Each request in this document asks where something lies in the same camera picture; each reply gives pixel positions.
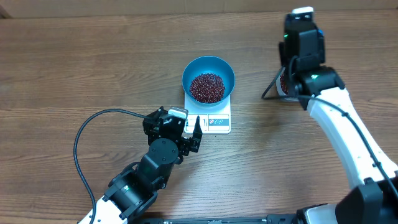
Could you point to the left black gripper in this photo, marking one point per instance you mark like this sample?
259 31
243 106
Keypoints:
186 145

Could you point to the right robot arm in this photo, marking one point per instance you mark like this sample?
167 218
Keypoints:
371 174

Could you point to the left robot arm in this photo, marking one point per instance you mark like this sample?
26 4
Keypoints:
135 188

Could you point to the white digital kitchen scale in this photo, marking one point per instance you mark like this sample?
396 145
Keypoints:
213 119

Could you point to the red beans in bowl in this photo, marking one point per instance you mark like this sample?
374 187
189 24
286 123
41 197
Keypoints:
207 88

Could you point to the teal blue bowl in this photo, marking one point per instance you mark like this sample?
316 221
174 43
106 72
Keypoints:
209 64

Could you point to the red adzuki beans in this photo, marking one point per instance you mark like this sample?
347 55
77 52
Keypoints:
283 86

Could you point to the clear plastic food container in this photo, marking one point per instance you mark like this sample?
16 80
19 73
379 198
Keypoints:
279 91

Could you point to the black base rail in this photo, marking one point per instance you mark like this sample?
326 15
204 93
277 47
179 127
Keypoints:
217 220

